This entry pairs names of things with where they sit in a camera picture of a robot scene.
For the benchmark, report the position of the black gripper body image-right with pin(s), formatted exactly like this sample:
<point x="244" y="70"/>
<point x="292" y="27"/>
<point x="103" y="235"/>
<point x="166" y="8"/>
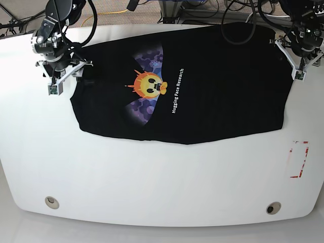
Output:
<point x="306" y="33"/>

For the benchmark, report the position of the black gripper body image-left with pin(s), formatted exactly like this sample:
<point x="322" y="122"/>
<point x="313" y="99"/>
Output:
<point x="47" y="41"/>

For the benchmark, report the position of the black printed T-shirt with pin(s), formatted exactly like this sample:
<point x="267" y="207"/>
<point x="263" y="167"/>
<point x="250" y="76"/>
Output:
<point x="186" y="86"/>

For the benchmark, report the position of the grey metal table leg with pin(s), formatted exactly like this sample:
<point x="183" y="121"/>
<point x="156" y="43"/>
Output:
<point x="169" y="11"/>

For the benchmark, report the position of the red tape rectangle marking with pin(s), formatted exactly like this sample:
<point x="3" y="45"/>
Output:
<point x="297" y="159"/>

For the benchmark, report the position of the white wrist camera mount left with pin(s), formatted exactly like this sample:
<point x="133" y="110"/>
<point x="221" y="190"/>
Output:
<point x="299" y="70"/>

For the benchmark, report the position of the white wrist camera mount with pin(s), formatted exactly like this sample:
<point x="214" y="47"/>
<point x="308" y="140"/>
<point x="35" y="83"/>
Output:
<point x="299" y="70"/>
<point x="58" y="72"/>

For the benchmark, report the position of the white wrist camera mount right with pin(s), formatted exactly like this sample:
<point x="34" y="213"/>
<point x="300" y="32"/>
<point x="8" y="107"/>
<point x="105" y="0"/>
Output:
<point x="58" y="72"/>

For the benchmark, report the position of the left table cable grommet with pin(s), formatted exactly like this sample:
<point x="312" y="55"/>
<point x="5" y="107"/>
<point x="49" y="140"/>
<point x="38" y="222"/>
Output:
<point x="52" y="202"/>

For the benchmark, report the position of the table cable grommet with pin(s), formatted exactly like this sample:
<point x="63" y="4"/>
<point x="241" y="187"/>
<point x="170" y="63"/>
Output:
<point x="52" y="202"/>
<point x="273" y="208"/>

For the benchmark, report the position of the right table cable grommet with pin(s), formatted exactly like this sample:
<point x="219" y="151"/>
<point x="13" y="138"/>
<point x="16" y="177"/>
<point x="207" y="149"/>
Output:
<point x="273" y="208"/>

